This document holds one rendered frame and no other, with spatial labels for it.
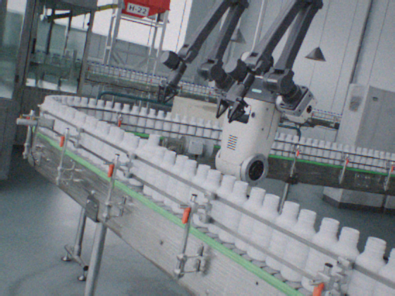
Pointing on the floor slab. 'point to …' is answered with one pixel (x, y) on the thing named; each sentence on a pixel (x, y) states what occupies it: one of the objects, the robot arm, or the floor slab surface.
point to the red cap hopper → (147, 7)
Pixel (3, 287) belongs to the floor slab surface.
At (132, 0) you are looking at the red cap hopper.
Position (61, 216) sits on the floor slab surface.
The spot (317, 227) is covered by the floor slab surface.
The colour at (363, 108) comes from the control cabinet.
